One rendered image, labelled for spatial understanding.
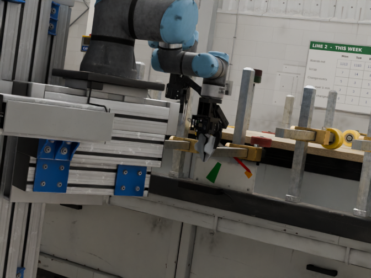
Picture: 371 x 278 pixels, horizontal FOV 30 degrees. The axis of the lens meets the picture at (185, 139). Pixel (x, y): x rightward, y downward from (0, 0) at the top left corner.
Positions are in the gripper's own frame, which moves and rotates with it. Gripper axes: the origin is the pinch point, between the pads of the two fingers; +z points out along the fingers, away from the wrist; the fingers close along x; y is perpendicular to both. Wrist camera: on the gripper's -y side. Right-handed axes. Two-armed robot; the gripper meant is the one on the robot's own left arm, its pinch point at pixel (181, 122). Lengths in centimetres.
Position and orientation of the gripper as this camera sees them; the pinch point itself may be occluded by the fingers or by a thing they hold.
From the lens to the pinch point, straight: 263.9
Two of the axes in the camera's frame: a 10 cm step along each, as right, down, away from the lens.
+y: -9.7, -1.5, 1.9
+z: -1.4, 9.9, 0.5
